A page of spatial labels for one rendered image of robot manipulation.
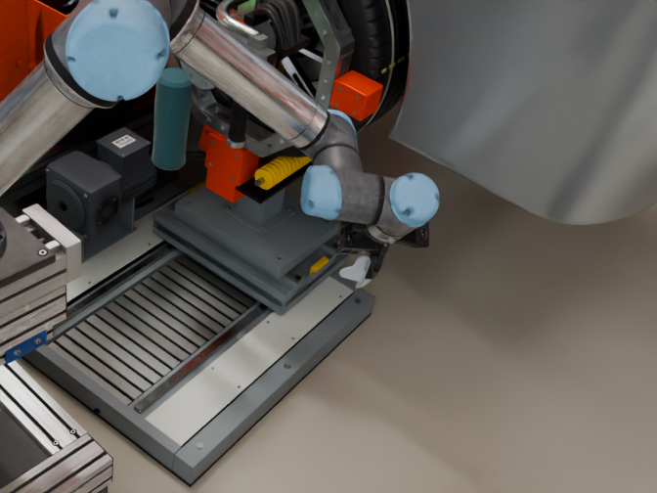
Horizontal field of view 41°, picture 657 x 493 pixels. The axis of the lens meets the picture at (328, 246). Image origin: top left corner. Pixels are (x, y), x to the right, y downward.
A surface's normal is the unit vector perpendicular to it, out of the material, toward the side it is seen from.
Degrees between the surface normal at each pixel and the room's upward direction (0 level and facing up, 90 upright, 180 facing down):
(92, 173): 0
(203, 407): 0
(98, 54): 84
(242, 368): 0
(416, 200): 37
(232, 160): 90
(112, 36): 84
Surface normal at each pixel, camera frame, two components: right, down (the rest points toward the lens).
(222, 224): 0.18, -0.75
